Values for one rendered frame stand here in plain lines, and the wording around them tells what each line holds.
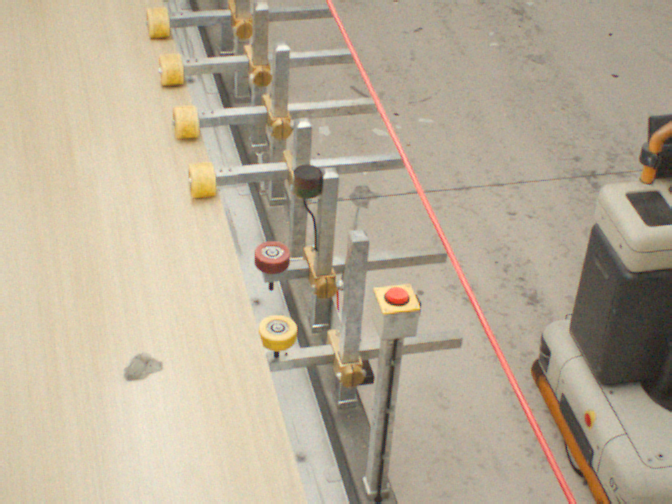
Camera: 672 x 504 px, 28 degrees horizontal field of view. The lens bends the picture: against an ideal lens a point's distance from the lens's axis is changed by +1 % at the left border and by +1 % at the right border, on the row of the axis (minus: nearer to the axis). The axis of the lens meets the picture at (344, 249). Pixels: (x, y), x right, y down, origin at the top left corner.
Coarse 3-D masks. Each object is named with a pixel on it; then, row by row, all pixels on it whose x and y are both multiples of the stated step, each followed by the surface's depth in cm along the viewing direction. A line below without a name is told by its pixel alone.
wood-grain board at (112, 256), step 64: (0, 0) 378; (64, 0) 381; (128, 0) 384; (0, 64) 352; (64, 64) 354; (128, 64) 356; (0, 128) 329; (64, 128) 331; (128, 128) 333; (0, 192) 308; (64, 192) 310; (128, 192) 312; (0, 256) 290; (64, 256) 292; (128, 256) 293; (192, 256) 294; (0, 320) 274; (64, 320) 276; (128, 320) 277; (192, 320) 278; (0, 384) 260; (64, 384) 261; (128, 384) 262; (192, 384) 263; (256, 384) 264; (0, 448) 247; (64, 448) 248; (128, 448) 249; (192, 448) 250; (256, 448) 251
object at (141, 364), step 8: (144, 352) 268; (136, 360) 266; (144, 360) 267; (152, 360) 265; (160, 360) 267; (128, 368) 264; (136, 368) 264; (144, 368) 265; (152, 368) 265; (160, 368) 266; (128, 376) 262; (136, 376) 263; (144, 376) 263
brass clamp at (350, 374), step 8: (328, 336) 288; (336, 336) 287; (328, 344) 288; (336, 344) 285; (336, 352) 283; (336, 360) 282; (360, 360) 281; (336, 368) 283; (344, 368) 280; (352, 368) 279; (360, 368) 281; (344, 376) 279; (352, 376) 279; (360, 376) 280; (344, 384) 280; (352, 384) 281
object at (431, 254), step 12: (384, 252) 306; (396, 252) 307; (408, 252) 307; (420, 252) 307; (432, 252) 307; (444, 252) 308; (300, 264) 301; (336, 264) 302; (372, 264) 304; (384, 264) 305; (396, 264) 306; (408, 264) 307; (420, 264) 308; (264, 276) 299; (276, 276) 299; (288, 276) 300; (300, 276) 301
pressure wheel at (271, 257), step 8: (256, 248) 297; (264, 248) 298; (272, 248) 297; (280, 248) 298; (288, 248) 298; (256, 256) 295; (264, 256) 295; (272, 256) 296; (280, 256) 295; (288, 256) 296; (256, 264) 296; (264, 264) 294; (272, 264) 294; (280, 264) 294; (288, 264) 297; (264, 272) 295; (272, 272) 295; (280, 272) 296; (272, 288) 303
